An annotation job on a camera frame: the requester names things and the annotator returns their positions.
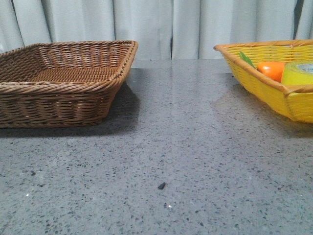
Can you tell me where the white curtain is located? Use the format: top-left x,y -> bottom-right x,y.
0,0 -> 313,60

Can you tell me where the orange toy carrot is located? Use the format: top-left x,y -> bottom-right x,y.
238,51 -> 286,83

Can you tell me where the small black debris piece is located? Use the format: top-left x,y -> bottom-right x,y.
157,182 -> 166,190

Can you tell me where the yellow tape roll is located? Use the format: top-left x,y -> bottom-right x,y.
281,61 -> 313,85

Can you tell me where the brown wicker basket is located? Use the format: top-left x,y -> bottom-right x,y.
0,40 -> 138,128

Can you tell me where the yellow wicker basket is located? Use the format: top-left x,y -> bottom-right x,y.
214,39 -> 313,123

